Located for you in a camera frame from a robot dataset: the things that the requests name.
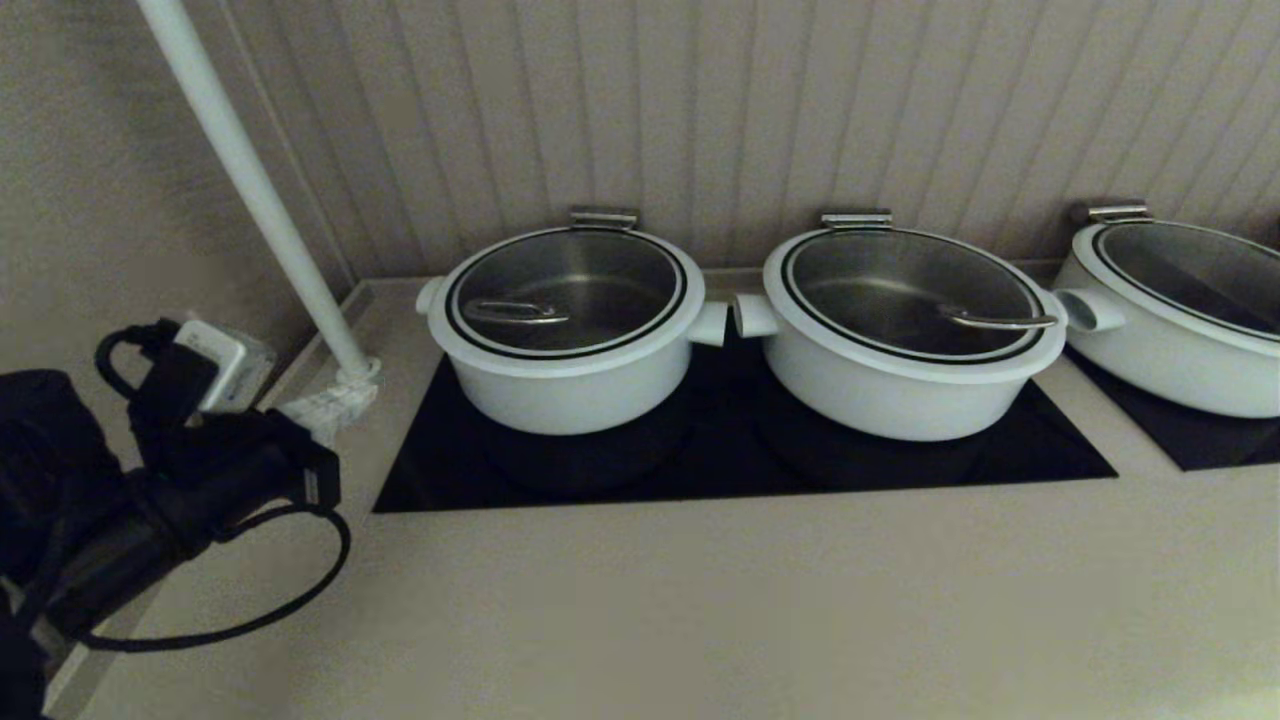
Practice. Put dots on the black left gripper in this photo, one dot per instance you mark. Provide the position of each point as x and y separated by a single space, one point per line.
210 480

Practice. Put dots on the white pot with steel inside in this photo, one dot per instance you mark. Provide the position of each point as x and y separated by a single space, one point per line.
900 405
1150 370

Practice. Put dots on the white round pole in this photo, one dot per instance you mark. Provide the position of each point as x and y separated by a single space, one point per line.
250 180

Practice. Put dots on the wide black glass cooktop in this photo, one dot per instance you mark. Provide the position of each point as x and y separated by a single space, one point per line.
720 465

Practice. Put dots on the small black glass cooktop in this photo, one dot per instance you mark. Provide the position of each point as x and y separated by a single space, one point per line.
1200 440

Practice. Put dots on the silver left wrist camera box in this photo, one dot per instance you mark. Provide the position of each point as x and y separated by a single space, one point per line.
228 365

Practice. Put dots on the steel lid bracket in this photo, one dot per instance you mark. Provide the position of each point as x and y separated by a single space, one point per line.
602 218
856 220
1115 212

